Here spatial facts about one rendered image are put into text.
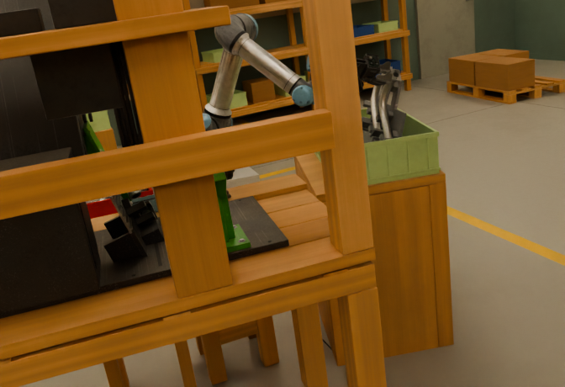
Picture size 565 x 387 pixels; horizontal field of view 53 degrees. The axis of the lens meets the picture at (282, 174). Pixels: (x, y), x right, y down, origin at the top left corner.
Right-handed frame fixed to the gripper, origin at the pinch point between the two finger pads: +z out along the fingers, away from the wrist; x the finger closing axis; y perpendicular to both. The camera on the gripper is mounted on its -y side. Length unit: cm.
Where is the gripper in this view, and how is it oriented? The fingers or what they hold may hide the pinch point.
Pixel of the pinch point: (393, 76)
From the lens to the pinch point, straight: 232.2
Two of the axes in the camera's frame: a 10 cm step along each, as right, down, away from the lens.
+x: -0.3, -8.7, 4.9
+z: 9.7, 1.0, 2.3
